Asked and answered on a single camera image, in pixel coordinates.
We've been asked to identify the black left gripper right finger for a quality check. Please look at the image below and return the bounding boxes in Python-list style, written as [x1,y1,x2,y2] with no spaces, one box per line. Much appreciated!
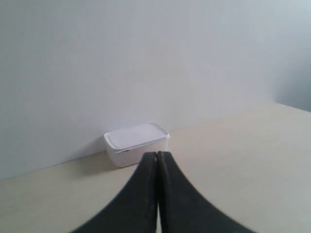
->
[157,151,252,233]

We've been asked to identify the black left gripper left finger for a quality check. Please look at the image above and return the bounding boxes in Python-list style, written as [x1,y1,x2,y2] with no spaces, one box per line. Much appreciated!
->
[74,152,157,233]

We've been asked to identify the white lidded plastic container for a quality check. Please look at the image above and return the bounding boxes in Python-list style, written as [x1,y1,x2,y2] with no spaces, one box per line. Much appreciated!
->
[103,122,171,167]

